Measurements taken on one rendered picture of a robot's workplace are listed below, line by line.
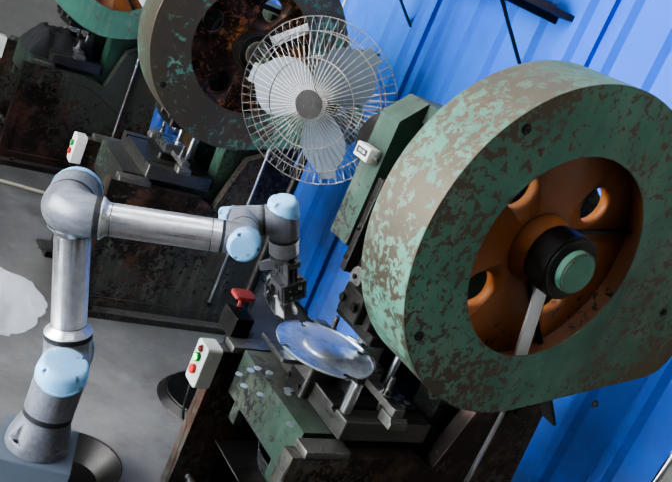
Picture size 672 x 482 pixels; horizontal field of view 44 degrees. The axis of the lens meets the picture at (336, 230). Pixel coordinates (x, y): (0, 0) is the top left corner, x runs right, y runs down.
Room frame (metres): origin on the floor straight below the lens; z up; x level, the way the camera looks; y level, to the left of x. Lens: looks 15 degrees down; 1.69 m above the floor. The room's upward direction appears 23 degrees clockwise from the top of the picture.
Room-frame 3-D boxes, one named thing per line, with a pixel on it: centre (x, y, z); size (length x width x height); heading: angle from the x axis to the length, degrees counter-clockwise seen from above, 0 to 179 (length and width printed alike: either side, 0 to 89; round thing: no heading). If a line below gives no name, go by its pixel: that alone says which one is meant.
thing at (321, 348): (2.13, -0.10, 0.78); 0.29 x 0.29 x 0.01
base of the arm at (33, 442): (1.70, 0.45, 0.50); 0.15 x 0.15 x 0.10
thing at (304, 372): (2.10, -0.07, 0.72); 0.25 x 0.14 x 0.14; 127
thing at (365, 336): (2.21, -0.21, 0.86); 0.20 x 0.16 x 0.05; 37
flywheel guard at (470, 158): (2.00, -0.49, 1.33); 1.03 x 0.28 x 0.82; 127
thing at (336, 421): (2.20, -0.21, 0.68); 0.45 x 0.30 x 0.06; 37
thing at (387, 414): (2.07, -0.31, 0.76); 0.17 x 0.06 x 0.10; 37
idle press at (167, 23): (3.80, 0.54, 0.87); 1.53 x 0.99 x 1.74; 125
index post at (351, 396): (1.99, -0.21, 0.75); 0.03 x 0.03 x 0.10; 37
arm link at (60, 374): (1.71, 0.45, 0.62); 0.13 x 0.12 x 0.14; 15
